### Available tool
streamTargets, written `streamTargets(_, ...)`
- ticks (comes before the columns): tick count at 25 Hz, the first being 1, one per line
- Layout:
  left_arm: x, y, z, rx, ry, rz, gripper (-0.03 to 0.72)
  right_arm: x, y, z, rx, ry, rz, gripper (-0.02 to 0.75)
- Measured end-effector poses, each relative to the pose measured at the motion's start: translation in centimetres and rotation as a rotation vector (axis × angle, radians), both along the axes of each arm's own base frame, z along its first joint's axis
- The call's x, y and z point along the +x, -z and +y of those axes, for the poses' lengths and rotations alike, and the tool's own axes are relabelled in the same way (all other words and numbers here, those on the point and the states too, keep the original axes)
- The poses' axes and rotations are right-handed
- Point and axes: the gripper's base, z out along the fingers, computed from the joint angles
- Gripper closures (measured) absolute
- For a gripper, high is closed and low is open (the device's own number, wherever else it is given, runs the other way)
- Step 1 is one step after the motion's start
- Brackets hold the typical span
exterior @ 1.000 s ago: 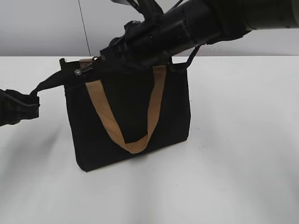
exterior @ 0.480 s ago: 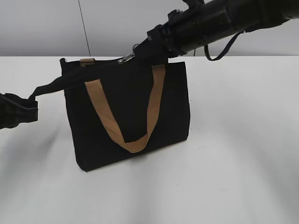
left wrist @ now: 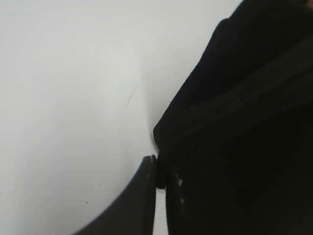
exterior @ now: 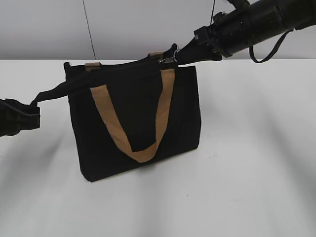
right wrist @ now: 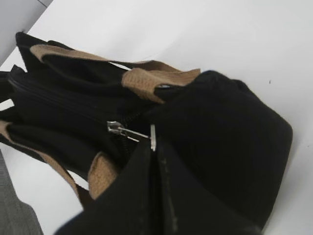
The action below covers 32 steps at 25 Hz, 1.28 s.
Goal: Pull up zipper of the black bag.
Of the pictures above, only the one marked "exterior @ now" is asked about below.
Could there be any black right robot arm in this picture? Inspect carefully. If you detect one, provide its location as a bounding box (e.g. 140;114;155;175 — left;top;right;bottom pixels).
175;0;316;65

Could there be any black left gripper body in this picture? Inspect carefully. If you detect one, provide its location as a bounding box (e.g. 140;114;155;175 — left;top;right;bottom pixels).
0;99;40;136

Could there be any tan front bag handle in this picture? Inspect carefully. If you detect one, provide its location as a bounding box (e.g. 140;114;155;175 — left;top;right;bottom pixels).
90;69;175;163

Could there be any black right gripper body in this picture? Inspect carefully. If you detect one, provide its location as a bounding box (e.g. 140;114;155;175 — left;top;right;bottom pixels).
194;11;249;58

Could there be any black cable loop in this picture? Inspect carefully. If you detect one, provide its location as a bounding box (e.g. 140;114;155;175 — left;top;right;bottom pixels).
248;29;295;63

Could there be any tan rear bag handle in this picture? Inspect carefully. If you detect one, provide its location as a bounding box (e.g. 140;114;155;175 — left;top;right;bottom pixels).
84;51;163;72

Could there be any silver zipper pull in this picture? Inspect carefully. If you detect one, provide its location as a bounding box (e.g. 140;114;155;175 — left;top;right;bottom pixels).
158;57;176;64

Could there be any tan bag handle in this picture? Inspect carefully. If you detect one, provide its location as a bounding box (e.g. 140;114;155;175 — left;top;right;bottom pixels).
90;69;175;163
84;51;163;72

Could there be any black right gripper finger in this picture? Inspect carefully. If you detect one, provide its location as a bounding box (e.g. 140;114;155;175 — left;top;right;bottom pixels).
175;39;222;65

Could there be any black shoulder strap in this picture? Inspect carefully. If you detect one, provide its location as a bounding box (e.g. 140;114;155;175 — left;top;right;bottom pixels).
29;70;104;107

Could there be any black tote bag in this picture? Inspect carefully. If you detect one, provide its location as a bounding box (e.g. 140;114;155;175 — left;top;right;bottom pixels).
64;44;201;182

